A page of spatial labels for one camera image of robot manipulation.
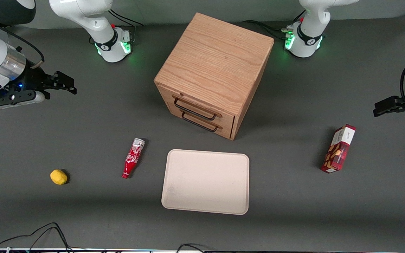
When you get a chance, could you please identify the beige plastic tray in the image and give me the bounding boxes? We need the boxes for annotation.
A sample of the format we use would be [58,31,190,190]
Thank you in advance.
[161,149,250,215]

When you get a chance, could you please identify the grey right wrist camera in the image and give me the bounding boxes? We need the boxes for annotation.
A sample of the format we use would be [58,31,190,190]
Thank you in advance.
[0,90,45,108]

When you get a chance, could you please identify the wooden drawer cabinet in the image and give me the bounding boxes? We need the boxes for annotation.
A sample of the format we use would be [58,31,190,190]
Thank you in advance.
[154,13,275,141]

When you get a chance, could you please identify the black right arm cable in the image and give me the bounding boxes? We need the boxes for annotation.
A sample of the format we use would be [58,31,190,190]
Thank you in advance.
[0,12,45,69]

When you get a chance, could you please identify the black left base cables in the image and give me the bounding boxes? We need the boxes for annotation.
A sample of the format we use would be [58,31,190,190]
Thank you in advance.
[241,10,307,41]

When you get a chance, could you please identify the black metal drawer handle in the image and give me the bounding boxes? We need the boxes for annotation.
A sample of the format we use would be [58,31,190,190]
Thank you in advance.
[181,112,220,133]
[174,97,218,121]

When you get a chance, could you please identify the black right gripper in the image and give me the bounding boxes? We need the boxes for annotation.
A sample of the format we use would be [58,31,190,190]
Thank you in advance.
[11,60,77,99]

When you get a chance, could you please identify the red coke bottle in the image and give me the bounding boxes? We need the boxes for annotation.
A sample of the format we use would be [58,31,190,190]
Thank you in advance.
[122,138,146,179]

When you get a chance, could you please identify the black floor cable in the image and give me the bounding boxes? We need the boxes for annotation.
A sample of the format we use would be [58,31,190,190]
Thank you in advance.
[0,222,73,252]
[176,243,207,253]

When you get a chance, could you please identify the red cookie box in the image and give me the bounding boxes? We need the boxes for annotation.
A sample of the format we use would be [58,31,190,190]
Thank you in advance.
[321,124,357,174]

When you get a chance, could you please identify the yellow lemon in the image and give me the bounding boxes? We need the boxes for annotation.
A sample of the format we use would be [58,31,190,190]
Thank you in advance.
[50,169,68,186]

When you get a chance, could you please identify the black base cables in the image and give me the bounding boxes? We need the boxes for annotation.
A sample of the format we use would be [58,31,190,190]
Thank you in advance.
[89,9,144,45]
[241,10,307,41]

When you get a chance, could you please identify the black right base cables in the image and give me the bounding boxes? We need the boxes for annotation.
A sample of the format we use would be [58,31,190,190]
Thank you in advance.
[89,9,144,45]

